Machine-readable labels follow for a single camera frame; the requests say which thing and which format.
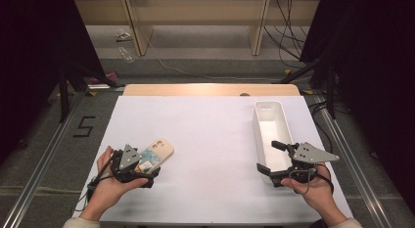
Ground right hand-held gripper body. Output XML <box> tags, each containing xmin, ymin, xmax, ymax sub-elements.
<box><xmin>287</xmin><ymin>142</ymin><xmax>341</xmax><ymax>185</ymax></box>

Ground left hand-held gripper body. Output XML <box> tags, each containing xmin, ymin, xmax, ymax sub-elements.
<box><xmin>110</xmin><ymin>143</ymin><xmax>147</xmax><ymax>184</ymax></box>

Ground white plastic storage box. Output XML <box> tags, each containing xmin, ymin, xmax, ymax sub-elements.
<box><xmin>253</xmin><ymin>100</ymin><xmax>296</xmax><ymax>185</ymax></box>

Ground beige patterned phone case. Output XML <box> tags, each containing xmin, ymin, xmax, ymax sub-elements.
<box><xmin>135</xmin><ymin>137</ymin><xmax>175</xmax><ymax>175</ymax></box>

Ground person's right hand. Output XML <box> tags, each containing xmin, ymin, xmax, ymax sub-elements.
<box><xmin>281</xmin><ymin>164</ymin><xmax>336</xmax><ymax>212</ymax></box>

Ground person's left hand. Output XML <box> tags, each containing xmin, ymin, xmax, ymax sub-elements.
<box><xmin>87</xmin><ymin>145</ymin><xmax>150</xmax><ymax>210</ymax></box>

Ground black metal stand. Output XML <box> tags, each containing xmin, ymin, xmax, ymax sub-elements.
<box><xmin>58</xmin><ymin>63</ymin><xmax>126</xmax><ymax>124</ymax></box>
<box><xmin>280</xmin><ymin>58</ymin><xmax>337</xmax><ymax>119</ymax></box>

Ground white table cover board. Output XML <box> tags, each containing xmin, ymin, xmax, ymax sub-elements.
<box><xmin>71</xmin><ymin>95</ymin><xmax>355</xmax><ymax>226</ymax></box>

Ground pink cloth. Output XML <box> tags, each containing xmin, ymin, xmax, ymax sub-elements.
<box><xmin>89</xmin><ymin>70</ymin><xmax>118</xmax><ymax>85</ymax></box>

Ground dark curtain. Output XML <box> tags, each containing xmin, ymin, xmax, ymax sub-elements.
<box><xmin>300</xmin><ymin>0</ymin><xmax>415</xmax><ymax>216</ymax></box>
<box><xmin>0</xmin><ymin>0</ymin><xmax>106</xmax><ymax>163</ymax></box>

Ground clear plastic bottle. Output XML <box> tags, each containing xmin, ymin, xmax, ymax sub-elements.
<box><xmin>117</xmin><ymin>46</ymin><xmax>135</xmax><ymax>65</ymax></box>

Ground light wooden shelf unit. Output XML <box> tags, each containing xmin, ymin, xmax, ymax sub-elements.
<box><xmin>74</xmin><ymin>0</ymin><xmax>321</xmax><ymax>57</ymax></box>

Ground right hand-held gripper cable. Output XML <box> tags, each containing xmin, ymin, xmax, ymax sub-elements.
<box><xmin>288</xmin><ymin>162</ymin><xmax>336</xmax><ymax>196</ymax></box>

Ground hand-held gripper cable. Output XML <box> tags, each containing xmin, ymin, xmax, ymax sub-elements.
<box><xmin>288</xmin><ymin>162</ymin><xmax>336</xmax><ymax>196</ymax></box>
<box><xmin>72</xmin><ymin>149</ymin><xmax>123</xmax><ymax>213</ymax></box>

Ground left hand-held gripper cable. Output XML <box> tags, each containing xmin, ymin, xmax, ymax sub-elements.
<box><xmin>72</xmin><ymin>149</ymin><xmax>123</xmax><ymax>213</ymax></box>

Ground metal floor rail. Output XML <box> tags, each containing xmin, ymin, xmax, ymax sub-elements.
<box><xmin>0</xmin><ymin>94</ymin><xmax>82</xmax><ymax>228</ymax></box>
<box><xmin>317</xmin><ymin>94</ymin><xmax>392</xmax><ymax>228</ymax></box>

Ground black cable bundle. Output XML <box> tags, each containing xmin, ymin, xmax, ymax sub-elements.
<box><xmin>263</xmin><ymin>0</ymin><xmax>314</xmax><ymax>69</ymax></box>

